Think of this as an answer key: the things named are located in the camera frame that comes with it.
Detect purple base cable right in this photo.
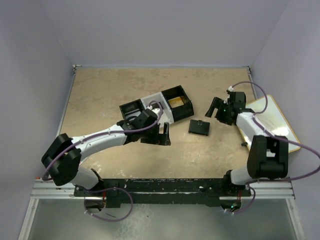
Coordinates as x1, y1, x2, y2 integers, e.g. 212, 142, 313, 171
223, 186, 256, 215

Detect black leather card holder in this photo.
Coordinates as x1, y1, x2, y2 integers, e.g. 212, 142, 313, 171
188, 119, 210, 136

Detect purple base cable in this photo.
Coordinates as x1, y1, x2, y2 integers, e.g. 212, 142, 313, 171
83, 187, 134, 222
223, 186, 256, 215

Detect aluminium frame rail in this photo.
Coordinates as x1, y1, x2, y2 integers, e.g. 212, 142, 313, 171
18, 173, 306, 240

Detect gold credit card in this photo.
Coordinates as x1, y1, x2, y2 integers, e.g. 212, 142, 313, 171
168, 96, 185, 109

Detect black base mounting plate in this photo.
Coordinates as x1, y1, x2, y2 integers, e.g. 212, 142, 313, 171
74, 178, 251, 208

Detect white board with wood rim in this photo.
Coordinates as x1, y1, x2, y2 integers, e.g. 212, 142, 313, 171
238, 94, 299, 149

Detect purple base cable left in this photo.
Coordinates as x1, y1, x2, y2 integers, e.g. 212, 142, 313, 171
83, 187, 134, 222

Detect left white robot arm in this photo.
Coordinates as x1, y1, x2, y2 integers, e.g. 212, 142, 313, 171
41, 108, 171, 191

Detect black and white organizer tray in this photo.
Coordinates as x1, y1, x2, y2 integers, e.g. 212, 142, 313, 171
119, 85, 194, 126

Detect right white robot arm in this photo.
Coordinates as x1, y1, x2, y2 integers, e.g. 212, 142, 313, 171
205, 91, 289, 191

